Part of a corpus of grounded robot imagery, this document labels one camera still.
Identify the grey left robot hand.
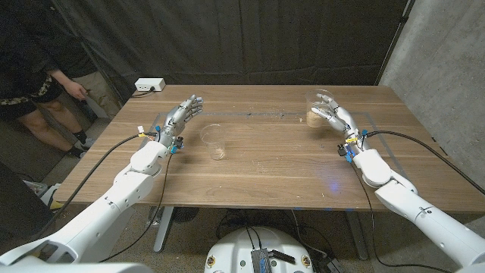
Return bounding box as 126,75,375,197
157,94,205,149

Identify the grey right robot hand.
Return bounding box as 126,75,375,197
310,93,367,147

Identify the clear plastic cup with sugar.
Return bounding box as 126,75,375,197
305,88,336,129

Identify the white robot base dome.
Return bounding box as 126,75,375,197
203,226,314,273

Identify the black bar on robot base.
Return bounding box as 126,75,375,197
271,249,296,265

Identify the white power strip box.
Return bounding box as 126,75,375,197
134,77,167,93

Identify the black round floor object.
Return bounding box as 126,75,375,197
172,207,200,224

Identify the person in khaki trousers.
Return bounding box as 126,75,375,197
0,0,123,119

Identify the grey metal table leg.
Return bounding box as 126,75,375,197
344,210,369,261
153,206,175,253

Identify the person in black camo shorts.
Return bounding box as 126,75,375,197
0,71,96,159

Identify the grey finned electronics box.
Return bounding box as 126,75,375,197
250,248,273,273

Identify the large black bulky object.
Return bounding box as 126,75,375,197
0,161,56,243

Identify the white robot torso edge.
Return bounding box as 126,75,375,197
0,262,155,273

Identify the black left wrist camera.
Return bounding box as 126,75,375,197
170,136,186,155

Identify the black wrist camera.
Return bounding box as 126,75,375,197
170,136,186,155
336,143,355,163

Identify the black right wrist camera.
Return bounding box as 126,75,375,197
336,143,355,163

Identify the black power strip cable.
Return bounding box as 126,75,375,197
130,86,155,99

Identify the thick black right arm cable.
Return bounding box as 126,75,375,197
363,130,485,196

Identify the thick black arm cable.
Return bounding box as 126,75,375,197
37,132,158,240
363,130,485,196

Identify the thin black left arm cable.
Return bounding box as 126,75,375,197
99,153,174,263

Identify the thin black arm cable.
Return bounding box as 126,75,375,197
99,153,174,263
350,161,452,273

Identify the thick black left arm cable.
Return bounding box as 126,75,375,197
37,132,158,240

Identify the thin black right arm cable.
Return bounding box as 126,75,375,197
350,161,452,273

